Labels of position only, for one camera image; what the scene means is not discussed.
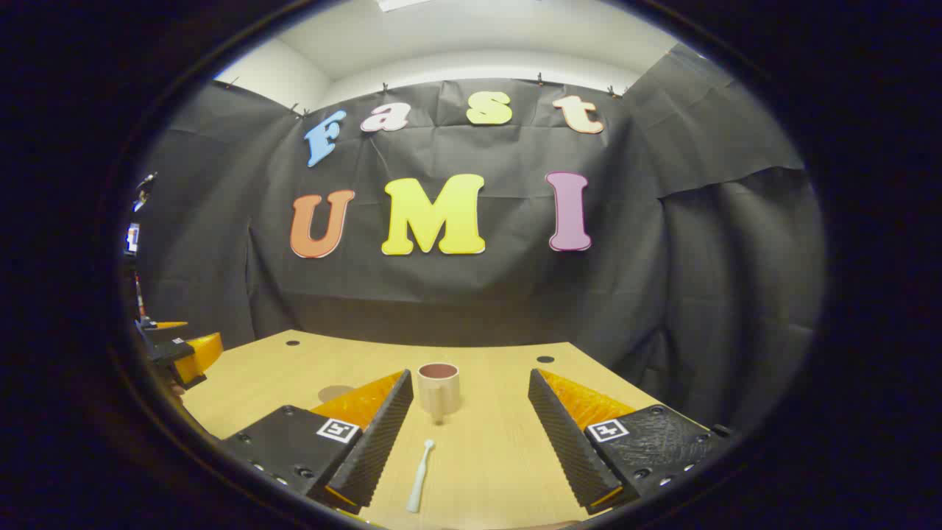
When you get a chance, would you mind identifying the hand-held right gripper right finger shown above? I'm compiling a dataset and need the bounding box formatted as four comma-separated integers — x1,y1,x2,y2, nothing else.
528,368,733,516

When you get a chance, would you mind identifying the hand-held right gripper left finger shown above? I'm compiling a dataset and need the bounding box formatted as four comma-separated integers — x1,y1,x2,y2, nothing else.
219,370,414,515

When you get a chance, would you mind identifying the pale green toothbrush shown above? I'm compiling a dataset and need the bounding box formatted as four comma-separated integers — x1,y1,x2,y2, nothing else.
406,439,436,514

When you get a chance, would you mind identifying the beige cup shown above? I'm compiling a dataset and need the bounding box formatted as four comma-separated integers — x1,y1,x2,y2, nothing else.
417,362,461,425

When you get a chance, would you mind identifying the wooden desktop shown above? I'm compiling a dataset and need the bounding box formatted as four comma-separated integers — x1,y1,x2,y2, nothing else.
180,330,667,529

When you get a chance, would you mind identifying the black backdrop cloth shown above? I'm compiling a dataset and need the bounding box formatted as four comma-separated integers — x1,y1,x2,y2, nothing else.
136,44,825,431

